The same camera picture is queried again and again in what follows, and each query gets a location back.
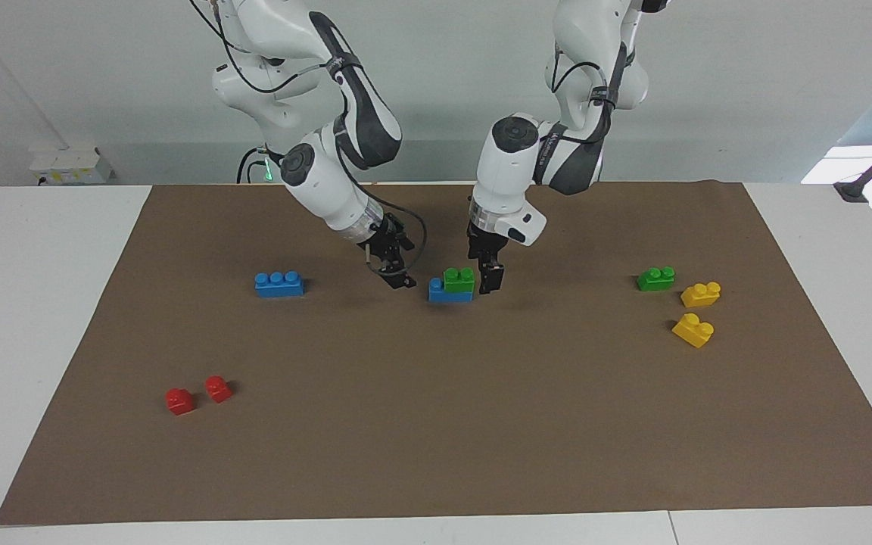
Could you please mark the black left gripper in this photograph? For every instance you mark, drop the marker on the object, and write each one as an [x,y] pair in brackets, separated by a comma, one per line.
[485,242]

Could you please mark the brown table mat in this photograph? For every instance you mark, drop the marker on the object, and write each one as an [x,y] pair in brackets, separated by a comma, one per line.
[436,424]

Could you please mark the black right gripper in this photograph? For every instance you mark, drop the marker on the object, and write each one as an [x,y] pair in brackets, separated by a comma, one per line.
[389,238]

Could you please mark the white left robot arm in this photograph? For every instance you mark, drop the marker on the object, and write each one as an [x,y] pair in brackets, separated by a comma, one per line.
[508,174]

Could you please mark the yellow two-stud toy block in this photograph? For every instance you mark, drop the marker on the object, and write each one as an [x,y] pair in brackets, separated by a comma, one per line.
[699,296]
[692,331]

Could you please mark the red one-stud toy block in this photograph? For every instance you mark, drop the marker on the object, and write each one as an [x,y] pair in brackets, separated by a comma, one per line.
[218,390]
[179,402]

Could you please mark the green two-stud toy block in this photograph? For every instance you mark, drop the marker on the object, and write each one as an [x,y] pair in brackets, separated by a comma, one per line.
[459,281]
[655,280]

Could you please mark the blue three-stud toy block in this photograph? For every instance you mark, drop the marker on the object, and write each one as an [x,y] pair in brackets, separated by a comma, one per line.
[447,295]
[278,285]

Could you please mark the white wall socket box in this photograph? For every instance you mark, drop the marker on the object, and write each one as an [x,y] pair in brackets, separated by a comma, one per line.
[69,166]

